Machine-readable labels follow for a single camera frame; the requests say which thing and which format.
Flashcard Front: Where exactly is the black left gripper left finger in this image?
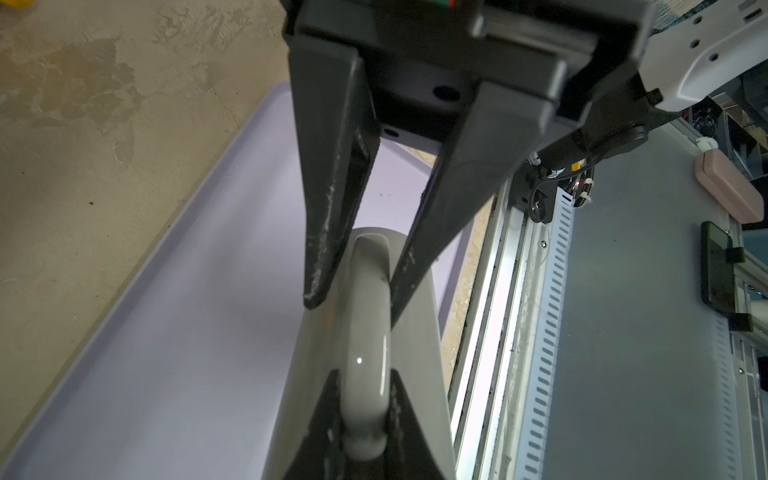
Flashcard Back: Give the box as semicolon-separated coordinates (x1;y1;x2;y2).
283;369;345;480

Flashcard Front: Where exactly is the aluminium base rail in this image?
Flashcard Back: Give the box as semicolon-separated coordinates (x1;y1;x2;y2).
449;120;767;479

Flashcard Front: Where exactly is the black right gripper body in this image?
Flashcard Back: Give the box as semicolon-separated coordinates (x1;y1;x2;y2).
283;1;656;154

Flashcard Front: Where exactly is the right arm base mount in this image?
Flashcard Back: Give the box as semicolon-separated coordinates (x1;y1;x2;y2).
509;110;671;224

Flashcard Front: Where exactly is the pink case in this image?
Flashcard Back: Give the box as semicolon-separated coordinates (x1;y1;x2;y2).
694;149;765;224

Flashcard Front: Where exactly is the black phone on stand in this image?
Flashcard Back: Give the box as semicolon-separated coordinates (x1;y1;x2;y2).
700;221;754;332

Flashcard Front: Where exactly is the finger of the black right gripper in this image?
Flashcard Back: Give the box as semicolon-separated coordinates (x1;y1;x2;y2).
390;82;559;323
288;36;380;310

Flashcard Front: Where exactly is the grey mug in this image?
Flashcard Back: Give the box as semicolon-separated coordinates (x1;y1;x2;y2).
263;227;455;479

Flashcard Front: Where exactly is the yellow mug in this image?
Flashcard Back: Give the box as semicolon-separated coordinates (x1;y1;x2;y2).
0;0;34;9

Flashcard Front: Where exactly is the lavender tray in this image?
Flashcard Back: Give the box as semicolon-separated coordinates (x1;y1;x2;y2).
1;83;474;479

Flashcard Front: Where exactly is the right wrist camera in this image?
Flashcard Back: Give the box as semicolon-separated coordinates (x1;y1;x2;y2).
639;0;767;112

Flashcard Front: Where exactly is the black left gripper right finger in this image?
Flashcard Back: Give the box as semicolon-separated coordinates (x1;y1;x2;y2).
383;369;445;480

